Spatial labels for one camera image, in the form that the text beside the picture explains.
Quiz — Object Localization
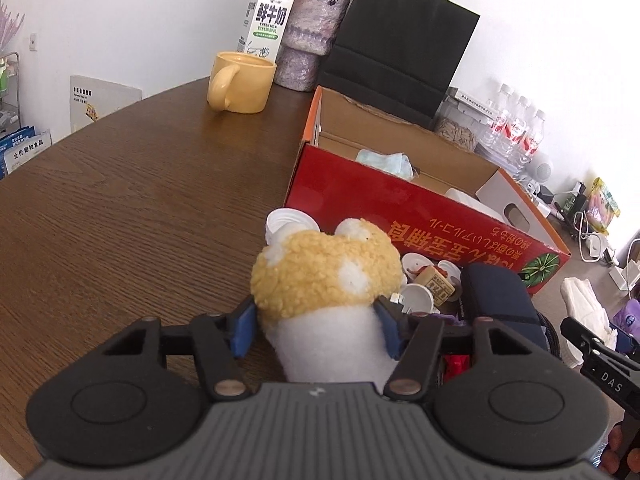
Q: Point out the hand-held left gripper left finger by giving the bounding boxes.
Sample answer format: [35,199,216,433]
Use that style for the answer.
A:
[100,296,258,402]

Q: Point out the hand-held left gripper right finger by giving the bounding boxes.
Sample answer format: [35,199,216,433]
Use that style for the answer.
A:
[372,295,556,403]

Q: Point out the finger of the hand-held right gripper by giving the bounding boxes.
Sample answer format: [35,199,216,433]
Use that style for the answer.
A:
[560,316,607,353]

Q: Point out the dark braided cable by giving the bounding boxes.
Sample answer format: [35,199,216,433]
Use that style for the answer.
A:
[537,310,561,356]

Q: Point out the small white cap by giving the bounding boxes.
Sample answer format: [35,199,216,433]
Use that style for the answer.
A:
[437,259,462,286]
[401,252,433,281]

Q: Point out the yellow and white plush toy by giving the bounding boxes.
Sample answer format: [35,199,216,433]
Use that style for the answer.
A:
[250,217,408,386]

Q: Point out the navy blue pouch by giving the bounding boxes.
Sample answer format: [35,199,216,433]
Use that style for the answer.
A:
[459,262,548,351]

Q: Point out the red cardboard box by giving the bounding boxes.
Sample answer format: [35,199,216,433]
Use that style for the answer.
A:
[284,86,572,306]

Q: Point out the large ribbed white cap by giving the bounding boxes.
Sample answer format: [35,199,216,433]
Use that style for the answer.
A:
[265,206,321,246]

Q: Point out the person's right hand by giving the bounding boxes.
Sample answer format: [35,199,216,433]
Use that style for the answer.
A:
[602,422,626,468]

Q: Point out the white crumpled cloth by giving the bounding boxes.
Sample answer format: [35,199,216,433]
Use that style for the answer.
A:
[560,277,618,366]

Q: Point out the purple packet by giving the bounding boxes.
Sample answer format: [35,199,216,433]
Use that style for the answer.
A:
[620,299,640,351]

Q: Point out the small brown box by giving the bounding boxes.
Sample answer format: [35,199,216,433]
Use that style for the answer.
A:
[419,266,457,308]

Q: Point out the colourful snack bag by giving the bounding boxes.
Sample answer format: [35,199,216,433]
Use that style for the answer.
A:
[587,177,621,233]

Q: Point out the white robot speaker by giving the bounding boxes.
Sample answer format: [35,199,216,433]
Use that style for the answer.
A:
[525,155,555,183]

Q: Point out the pale blue face mask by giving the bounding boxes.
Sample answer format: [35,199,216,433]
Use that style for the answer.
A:
[356,149,415,181]

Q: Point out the clear jar of seeds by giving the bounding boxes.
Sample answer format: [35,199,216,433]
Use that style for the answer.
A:
[434,97,493,153]

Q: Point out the flat white box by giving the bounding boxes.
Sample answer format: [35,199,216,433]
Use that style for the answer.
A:
[446,87,498,116]

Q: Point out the yellow ceramic mug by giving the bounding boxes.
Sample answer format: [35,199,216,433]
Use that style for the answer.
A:
[207,51,277,113]

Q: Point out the white board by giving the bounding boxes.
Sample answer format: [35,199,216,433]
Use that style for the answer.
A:
[70,74,142,133]

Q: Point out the black paper bag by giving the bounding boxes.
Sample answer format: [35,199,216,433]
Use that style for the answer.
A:
[316,0,481,131]

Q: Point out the blue printed box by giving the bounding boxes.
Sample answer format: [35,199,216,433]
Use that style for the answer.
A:
[0,127,53,181]

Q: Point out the purple textured vase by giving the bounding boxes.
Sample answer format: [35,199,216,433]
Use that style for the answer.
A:
[274,0,351,93]

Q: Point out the white milk carton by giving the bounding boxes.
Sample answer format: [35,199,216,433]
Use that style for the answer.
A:
[236,0,295,58]

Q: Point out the white charger cable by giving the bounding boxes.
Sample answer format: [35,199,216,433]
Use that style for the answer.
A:
[575,210,613,263]

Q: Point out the wire rack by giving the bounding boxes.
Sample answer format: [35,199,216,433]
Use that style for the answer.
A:
[0,51,21,126]

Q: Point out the lavender wall decal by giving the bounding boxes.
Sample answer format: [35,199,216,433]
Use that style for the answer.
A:
[0,0,26,53]

